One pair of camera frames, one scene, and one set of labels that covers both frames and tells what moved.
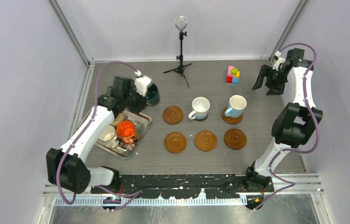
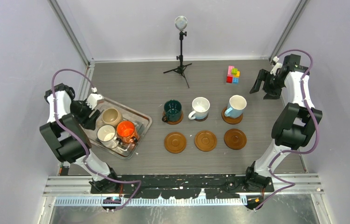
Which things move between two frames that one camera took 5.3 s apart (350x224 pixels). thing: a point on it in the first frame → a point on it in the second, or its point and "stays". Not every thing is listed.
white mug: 201,106 stays
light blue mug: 236,106 stays
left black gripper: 141,105 → 89,122
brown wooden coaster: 235,139 stays
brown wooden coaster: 230,120 stays
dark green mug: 153,96 → 172,109
